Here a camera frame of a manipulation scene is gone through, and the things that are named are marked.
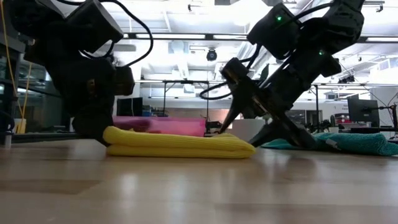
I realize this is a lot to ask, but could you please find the thin yellow cord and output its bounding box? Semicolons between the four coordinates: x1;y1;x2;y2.
0;0;34;125

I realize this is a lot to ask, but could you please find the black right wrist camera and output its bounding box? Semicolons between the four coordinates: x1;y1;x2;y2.
247;2;302;60

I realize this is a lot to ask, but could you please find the pink plastic bin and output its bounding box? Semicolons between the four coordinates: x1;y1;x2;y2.
112;116;207;138

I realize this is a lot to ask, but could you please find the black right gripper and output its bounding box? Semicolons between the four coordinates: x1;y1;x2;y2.
219;46;342;150

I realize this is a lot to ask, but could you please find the long ceiling light strip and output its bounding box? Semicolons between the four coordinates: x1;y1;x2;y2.
123;32;398;43

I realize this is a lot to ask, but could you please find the black aluminium table frame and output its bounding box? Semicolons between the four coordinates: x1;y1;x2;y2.
12;133;75;143

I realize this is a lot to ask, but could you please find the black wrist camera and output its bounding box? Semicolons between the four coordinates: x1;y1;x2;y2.
64;0;124;54
247;2;302;60

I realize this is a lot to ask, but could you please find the small white cylinder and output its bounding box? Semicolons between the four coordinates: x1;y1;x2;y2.
3;129;13;149

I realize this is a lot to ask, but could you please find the teal microfiber towel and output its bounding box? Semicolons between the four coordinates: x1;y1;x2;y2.
261;132;398;157

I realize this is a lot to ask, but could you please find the white plant pot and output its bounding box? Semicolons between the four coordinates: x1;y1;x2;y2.
231;119;265;142

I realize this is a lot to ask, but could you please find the black computer monitor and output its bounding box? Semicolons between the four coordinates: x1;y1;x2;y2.
116;97;144;117
347;98;381;128

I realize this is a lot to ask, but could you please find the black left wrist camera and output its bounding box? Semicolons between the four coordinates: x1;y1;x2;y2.
64;0;124;54

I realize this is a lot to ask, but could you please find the bright yellow ribbed towel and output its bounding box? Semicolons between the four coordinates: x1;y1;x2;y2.
103;126;256;159

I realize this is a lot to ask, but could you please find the small white container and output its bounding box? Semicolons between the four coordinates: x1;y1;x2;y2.
14;118;27;134

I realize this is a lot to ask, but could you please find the black background table frame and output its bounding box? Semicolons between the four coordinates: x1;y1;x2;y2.
161;80;210;118
306;82;320;119

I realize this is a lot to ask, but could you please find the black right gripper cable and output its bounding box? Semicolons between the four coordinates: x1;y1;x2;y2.
198;43;262;101

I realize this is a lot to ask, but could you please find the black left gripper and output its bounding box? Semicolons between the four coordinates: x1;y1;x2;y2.
24;46;136;146

